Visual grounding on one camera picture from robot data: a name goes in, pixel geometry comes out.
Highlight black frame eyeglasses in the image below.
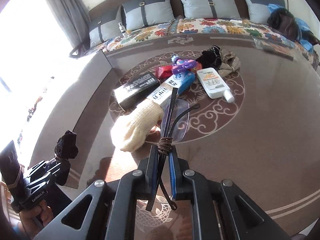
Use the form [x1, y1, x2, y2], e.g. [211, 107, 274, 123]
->
[157, 88, 200, 210]

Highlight black rectangular box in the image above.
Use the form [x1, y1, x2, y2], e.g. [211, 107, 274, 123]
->
[114, 72, 160, 111]

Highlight grey curtain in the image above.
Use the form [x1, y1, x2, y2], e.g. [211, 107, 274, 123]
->
[46, 0, 90, 59]

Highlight blue white toothpaste box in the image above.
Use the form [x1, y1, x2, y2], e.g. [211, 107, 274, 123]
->
[146, 72, 195, 108]

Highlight purple plastic toy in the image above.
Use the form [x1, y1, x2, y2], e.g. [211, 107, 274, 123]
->
[171, 55, 198, 75]

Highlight dark furry hair clip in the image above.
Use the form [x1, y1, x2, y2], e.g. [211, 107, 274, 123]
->
[54, 130, 79, 159]

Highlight grey pillow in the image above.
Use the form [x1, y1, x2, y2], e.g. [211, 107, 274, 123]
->
[123, 0, 175, 31]
[89, 6, 122, 48]
[245, 0, 285, 25]
[181, 0, 240, 20]

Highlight cream knitted glove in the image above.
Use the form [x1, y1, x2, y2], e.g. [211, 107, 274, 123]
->
[111, 99, 163, 152]

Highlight beige patterned scrunchie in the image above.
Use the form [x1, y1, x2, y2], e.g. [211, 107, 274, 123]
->
[217, 49, 241, 77]

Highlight small white pump bottle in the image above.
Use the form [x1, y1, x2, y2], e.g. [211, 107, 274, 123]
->
[118, 22, 127, 37]

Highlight grey pillow far left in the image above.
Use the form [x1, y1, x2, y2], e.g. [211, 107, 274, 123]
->
[89, 6, 122, 48]

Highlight grey pillow right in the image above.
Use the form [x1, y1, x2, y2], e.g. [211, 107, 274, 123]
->
[245, 0, 285, 25]

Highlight white lotion bottle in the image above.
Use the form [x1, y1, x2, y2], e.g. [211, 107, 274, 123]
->
[196, 68, 234, 103]

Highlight person's left hand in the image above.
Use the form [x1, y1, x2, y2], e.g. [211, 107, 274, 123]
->
[19, 200, 54, 239]

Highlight black handbag on sofa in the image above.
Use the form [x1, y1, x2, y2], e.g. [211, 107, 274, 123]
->
[267, 8, 299, 41]

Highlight black fabric pouch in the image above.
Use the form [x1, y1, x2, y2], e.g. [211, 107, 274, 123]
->
[196, 45, 222, 71]

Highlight red small packet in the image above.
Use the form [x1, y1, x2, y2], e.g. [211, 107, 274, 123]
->
[155, 65, 173, 80]

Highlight clear plastic sleeve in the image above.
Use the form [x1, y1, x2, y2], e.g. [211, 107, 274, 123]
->
[253, 38, 295, 61]

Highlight blue cloth on sofa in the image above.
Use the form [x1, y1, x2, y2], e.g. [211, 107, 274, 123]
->
[268, 4, 319, 53]

